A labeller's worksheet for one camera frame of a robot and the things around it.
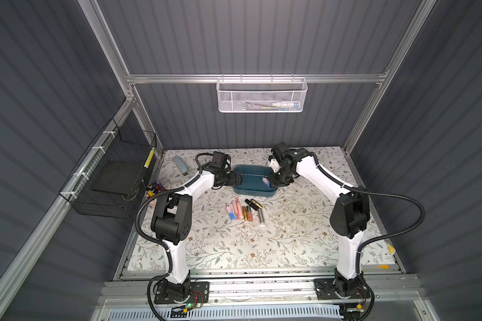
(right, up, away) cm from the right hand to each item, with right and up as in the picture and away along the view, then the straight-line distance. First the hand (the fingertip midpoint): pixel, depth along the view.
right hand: (274, 184), depth 90 cm
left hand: (-17, +1, +6) cm, 18 cm away
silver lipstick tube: (-6, -15, +3) cm, 16 cm away
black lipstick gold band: (-12, -9, +9) cm, 18 cm away
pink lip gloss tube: (-17, -12, +6) cm, 22 cm away
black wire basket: (-64, +2, -17) cm, 67 cm away
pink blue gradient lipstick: (-20, -14, +4) cm, 25 cm away
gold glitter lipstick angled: (-9, -11, +7) cm, 15 cm away
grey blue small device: (-49, +9, +19) cm, 53 cm away
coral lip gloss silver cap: (-11, -14, +4) cm, 18 cm away
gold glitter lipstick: (-13, -13, +4) cm, 19 cm away
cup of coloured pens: (-54, -2, -1) cm, 54 cm away
